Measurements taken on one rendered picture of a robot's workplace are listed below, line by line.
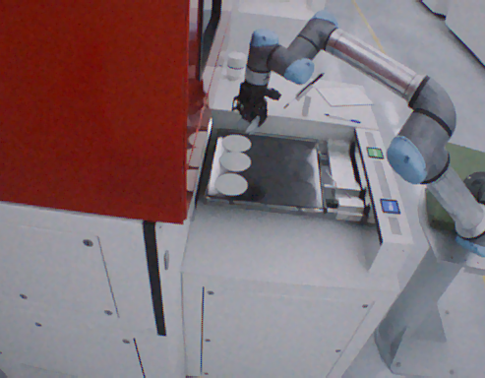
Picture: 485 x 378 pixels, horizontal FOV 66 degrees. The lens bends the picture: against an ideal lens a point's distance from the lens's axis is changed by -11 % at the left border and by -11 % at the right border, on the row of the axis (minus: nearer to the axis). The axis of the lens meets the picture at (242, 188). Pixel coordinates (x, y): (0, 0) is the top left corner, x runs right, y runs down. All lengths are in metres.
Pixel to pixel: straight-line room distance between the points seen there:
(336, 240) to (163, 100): 0.86
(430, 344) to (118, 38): 2.01
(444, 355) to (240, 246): 1.35
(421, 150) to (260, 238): 0.54
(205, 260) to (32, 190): 0.58
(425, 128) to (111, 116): 0.70
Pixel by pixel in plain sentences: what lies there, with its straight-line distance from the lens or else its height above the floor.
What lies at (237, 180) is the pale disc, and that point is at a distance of 1.30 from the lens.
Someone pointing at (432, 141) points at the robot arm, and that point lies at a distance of 1.01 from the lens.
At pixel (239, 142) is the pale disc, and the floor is 0.90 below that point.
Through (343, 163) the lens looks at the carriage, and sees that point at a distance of 1.49.
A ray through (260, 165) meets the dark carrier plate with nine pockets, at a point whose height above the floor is 0.90.
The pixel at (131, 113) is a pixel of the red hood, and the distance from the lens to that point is 0.59.
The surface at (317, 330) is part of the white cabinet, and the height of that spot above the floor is 0.58.
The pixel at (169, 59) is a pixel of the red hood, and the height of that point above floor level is 1.52.
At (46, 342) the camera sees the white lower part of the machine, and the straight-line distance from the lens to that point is 1.30.
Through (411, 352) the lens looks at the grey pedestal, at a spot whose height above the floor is 0.01.
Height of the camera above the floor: 1.75
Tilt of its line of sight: 42 degrees down
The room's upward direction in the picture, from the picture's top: 7 degrees clockwise
